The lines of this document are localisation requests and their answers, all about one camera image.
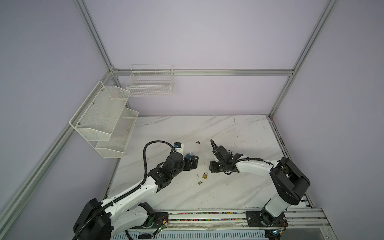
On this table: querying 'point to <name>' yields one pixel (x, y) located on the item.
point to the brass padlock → (205, 175)
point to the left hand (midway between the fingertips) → (191, 159)
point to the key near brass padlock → (199, 182)
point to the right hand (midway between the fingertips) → (210, 167)
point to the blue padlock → (188, 156)
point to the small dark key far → (198, 142)
